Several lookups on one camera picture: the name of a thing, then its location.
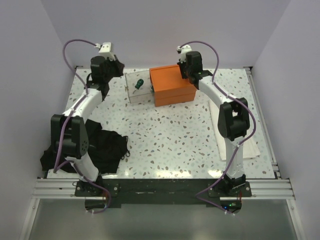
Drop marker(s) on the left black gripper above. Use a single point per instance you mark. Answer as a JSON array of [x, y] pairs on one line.
[[119, 65]]

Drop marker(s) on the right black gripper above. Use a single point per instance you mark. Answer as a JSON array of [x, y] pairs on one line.
[[181, 67]]

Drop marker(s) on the orange drawer box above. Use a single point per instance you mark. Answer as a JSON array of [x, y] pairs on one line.
[[169, 86]]

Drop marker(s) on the clear plastic drawer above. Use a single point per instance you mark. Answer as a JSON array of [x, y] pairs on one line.
[[144, 94]]

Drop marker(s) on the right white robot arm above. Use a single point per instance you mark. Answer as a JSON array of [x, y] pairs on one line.
[[233, 118]]

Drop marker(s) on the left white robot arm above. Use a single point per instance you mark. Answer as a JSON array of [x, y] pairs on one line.
[[69, 137]]

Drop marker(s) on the black cloth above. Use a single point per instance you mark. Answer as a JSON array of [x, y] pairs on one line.
[[106, 150]]

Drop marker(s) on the white folded towel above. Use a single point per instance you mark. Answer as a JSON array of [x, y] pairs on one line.
[[250, 148]]

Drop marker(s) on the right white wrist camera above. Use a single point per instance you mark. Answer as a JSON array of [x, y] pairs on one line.
[[182, 51]]

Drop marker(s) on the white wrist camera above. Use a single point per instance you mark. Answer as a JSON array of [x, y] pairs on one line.
[[106, 50], [182, 51]]

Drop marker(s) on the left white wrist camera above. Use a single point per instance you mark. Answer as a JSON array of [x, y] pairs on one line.
[[106, 50]]

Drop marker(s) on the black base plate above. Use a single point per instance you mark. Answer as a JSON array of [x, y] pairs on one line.
[[114, 193]]

